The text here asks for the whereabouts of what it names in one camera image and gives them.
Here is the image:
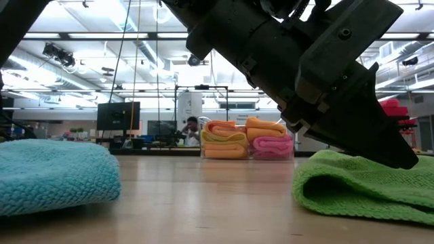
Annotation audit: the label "black gantry frame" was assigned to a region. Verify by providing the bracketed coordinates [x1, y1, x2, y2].
[174, 83, 229, 136]

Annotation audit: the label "white machine cabinet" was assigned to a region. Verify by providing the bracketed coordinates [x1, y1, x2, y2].
[176, 91, 203, 123]

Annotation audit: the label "black monitor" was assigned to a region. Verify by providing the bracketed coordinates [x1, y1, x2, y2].
[97, 101, 141, 131]

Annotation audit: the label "pink microfiber towel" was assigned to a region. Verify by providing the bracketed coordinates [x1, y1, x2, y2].
[252, 135, 294, 153]
[252, 150, 294, 161]

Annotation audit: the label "red storage bins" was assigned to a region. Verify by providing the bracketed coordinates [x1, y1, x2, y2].
[379, 98, 418, 127]

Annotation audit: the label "black hanging cable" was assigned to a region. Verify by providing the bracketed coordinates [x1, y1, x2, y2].
[108, 0, 132, 104]

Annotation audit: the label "green microfiber towel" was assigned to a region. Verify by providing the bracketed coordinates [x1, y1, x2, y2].
[292, 149, 434, 226]

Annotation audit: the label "clear plastic bin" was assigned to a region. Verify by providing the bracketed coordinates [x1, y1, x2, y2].
[199, 115, 296, 161]

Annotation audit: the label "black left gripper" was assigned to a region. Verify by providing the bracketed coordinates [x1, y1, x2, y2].
[277, 0, 420, 170]

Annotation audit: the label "person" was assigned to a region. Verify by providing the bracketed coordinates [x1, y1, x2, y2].
[181, 116, 201, 147]

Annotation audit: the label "yellow microfiber towel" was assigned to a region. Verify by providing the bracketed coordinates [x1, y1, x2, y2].
[201, 130, 250, 146]

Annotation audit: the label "black aluminium table frame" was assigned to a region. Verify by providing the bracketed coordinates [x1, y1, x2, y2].
[110, 148, 326, 159]

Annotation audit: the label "cluttered background desk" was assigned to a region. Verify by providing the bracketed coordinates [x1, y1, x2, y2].
[33, 127, 102, 143]

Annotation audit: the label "blue microfiber towel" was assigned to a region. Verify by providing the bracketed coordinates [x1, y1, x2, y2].
[0, 138, 122, 217]

